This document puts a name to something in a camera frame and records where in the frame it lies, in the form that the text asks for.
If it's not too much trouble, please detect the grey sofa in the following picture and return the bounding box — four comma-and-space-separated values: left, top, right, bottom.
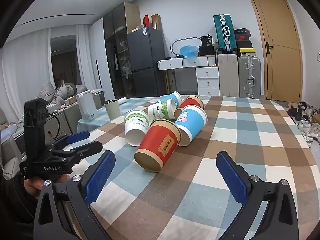
0, 109, 25, 178

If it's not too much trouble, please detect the person's left forearm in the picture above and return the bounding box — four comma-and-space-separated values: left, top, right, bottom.
0, 172, 39, 232

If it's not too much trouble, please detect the teal suitcase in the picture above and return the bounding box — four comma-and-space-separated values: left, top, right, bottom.
213, 14, 237, 54

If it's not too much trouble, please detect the white drawer chest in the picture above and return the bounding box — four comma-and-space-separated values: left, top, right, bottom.
195, 66, 220, 96

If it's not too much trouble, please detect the wooden door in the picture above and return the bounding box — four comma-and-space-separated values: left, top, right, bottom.
246, 0, 304, 103

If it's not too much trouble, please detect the ring-shaped lamp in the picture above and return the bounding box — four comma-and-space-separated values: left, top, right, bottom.
171, 37, 202, 55

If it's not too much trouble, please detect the white desktop drawer unit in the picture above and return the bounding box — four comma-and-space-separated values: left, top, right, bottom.
157, 59, 183, 71
182, 56, 209, 68

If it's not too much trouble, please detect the silver suitcase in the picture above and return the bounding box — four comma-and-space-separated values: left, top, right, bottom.
237, 56, 262, 99

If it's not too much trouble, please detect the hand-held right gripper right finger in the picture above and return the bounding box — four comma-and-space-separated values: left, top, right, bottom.
216, 151, 300, 240

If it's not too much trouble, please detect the pile of shoes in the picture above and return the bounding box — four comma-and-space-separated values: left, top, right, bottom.
286, 101, 320, 148

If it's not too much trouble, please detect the beige canister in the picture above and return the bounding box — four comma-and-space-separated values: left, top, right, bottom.
104, 100, 121, 120

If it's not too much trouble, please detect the black bag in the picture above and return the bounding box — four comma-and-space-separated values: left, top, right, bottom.
198, 45, 216, 56

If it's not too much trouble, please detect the beige suitcase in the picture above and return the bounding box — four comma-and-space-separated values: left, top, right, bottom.
217, 53, 239, 97

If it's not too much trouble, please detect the person's left hand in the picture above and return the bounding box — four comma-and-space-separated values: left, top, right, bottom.
24, 179, 45, 200

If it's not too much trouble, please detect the blue cartoon paper cup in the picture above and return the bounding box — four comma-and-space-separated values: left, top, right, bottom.
174, 105, 208, 147

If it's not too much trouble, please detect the dark glass cabinet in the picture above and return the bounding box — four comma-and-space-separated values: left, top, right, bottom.
103, 2, 142, 100

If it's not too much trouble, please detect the brown cardboard box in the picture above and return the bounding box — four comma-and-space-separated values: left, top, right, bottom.
151, 14, 162, 30

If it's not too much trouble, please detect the checkered tablecloth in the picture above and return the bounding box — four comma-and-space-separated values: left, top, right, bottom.
77, 95, 313, 240

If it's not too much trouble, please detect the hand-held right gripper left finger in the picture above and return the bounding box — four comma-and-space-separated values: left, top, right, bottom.
34, 150, 116, 240

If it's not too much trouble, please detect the grey low cabinet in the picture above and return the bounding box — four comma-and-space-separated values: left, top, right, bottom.
45, 102, 83, 143

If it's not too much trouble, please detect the white green paper cup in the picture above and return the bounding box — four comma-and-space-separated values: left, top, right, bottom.
147, 98, 177, 120
124, 110, 150, 147

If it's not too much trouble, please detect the white kettle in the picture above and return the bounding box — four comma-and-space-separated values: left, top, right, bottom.
76, 90, 97, 120

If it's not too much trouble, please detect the small black box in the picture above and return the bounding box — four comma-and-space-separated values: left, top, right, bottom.
201, 34, 213, 47

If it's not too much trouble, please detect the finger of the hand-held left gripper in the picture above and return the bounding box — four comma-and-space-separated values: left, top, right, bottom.
47, 131, 91, 151
48, 141, 103, 167

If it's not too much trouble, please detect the white curtain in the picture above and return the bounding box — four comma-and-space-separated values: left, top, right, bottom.
0, 25, 52, 100
75, 24, 97, 90

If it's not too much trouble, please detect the dark grey refrigerator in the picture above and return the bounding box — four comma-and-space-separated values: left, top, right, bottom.
127, 26, 167, 98

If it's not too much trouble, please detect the small red paper cup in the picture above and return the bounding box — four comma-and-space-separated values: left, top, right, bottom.
174, 95, 205, 117

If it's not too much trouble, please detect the yellow black shoe box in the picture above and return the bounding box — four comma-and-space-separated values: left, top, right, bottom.
237, 47, 256, 57

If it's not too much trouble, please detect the large red paper cup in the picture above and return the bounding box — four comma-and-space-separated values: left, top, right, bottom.
134, 119, 182, 173

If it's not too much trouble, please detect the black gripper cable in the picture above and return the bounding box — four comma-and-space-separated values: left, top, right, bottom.
46, 113, 61, 141

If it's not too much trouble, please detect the grey padded jacket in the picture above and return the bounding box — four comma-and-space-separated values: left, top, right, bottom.
37, 82, 88, 105

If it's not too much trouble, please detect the blue plastic bag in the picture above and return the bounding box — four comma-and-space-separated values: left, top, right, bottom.
179, 45, 200, 58

